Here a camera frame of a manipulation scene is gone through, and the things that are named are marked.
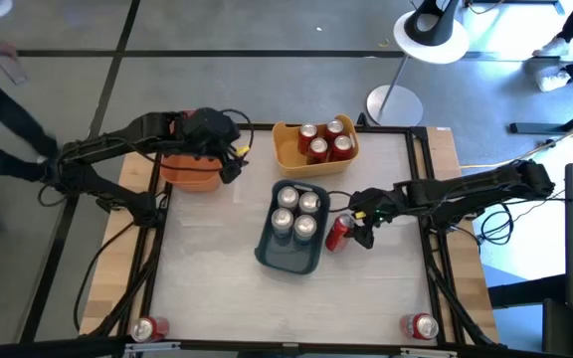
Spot black aluminium table frame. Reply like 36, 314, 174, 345
80, 121, 501, 349

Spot black laptop keyboard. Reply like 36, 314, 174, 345
541, 296, 573, 358

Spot silver bracket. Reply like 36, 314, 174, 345
399, 346, 460, 358
123, 341, 182, 358

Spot long black power cable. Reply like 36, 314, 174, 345
72, 218, 138, 333

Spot black desk foot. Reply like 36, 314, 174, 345
508, 96, 573, 136

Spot white shoe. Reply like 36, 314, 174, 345
532, 37, 572, 59
536, 66, 573, 93

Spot orange plastic bin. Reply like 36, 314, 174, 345
159, 109, 225, 194

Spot yellow plastic bin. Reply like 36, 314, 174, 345
271, 113, 361, 180

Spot black floor bar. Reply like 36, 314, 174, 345
487, 272, 569, 310

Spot blue plastic bin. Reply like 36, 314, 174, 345
254, 178, 331, 276

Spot black looped cables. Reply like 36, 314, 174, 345
478, 198, 516, 246

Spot grey flat object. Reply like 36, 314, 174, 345
0, 53, 30, 86

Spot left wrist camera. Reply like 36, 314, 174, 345
218, 157, 244, 186

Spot black crossbar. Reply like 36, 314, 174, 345
0, 336, 573, 358

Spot black curved stand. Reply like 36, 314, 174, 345
404, 0, 461, 47

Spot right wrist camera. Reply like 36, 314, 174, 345
353, 224, 377, 251

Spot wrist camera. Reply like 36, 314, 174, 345
218, 157, 244, 186
353, 224, 377, 251

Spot red soda can blue print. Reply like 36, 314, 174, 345
399, 311, 441, 341
129, 315, 171, 344
324, 212, 356, 254

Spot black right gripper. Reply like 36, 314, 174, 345
344, 188, 397, 231

